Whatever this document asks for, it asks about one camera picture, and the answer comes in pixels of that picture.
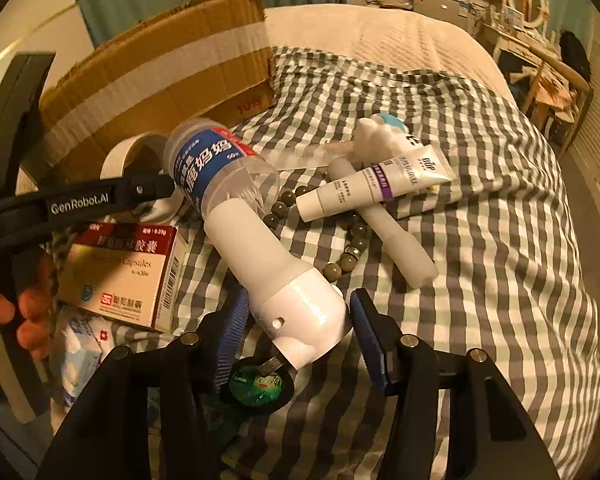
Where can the green snack packet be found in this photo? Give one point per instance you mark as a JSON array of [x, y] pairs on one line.
[[253, 394]]

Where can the white quilted mattress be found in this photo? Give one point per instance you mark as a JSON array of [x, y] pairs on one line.
[[399, 39]]

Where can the brown cardboard box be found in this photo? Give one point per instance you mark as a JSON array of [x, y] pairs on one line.
[[205, 58]]

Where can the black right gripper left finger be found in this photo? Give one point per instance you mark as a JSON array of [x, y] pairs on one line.
[[105, 434]]

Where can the person left hand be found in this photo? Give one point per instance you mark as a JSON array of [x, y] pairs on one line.
[[34, 304]]

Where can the white cream tube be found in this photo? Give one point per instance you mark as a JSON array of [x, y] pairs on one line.
[[404, 174]]

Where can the grey mini fridge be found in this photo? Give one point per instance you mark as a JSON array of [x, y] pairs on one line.
[[465, 14]]

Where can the white massage roller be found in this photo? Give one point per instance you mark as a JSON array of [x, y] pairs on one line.
[[378, 138]]

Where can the wooden chair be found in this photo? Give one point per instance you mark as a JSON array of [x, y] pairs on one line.
[[558, 97]]

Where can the red medicine box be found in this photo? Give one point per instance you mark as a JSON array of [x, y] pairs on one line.
[[126, 271]]

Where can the white handheld device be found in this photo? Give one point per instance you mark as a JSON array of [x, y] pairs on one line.
[[304, 315]]

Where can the plastic bottle blue label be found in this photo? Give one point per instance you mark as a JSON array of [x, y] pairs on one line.
[[210, 165]]

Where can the white tape roll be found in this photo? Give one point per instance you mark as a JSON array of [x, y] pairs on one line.
[[142, 154]]

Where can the white dressing table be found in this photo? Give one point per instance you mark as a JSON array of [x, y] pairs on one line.
[[517, 56]]

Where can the black backpack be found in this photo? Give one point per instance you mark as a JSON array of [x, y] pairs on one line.
[[573, 54]]

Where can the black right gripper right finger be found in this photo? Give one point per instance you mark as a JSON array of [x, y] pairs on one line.
[[490, 433]]

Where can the oval white vanity mirror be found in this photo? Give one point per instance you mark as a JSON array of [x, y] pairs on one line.
[[528, 14]]

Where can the blue white tissue packet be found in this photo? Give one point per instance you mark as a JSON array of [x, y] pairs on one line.
[[81, 342]]

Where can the checkered grey white blanket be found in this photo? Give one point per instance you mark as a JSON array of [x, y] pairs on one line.
[[510, 278]]

